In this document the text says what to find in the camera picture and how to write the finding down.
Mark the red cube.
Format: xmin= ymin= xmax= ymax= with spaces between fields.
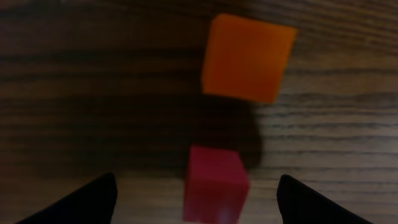
xmin=182 ymin=145 xmax=251 ymax=224

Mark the orange cube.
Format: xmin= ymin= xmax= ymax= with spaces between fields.
xmin=200 ymin=12 xmax=299 ymax=105

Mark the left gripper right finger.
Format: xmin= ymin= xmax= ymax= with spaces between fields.
xmin=275 ymin=174 xmax=374 ymax=224

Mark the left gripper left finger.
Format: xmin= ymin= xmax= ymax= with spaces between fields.
xmin=15 ymin=172 xmax=119 ymax=224

